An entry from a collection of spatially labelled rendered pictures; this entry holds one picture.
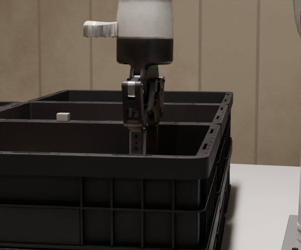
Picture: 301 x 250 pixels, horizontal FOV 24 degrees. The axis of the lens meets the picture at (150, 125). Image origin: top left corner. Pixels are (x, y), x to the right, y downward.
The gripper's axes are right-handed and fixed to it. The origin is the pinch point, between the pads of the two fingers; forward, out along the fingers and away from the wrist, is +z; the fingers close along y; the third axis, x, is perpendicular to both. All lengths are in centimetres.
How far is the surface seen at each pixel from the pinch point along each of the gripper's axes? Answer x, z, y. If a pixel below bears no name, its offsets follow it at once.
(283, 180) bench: -14, 21, 86
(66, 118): 14.8, -1.9, 9.9
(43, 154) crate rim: 6.8, -1.2, -18.7
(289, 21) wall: -9, -21, 181
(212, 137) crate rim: -9.4, -1.5, -1.0
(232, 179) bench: -1, 21, 84
